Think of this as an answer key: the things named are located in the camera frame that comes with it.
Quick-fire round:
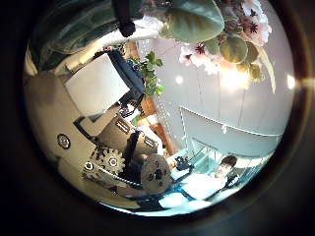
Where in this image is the large green leafy plant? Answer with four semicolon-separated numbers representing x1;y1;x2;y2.
129;50;166;97

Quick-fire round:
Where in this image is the flower bouquet with green stem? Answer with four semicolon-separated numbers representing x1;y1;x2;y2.
32;0;278;94

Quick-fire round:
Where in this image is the black camera equipment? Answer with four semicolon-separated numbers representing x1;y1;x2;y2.
173;155;195;173

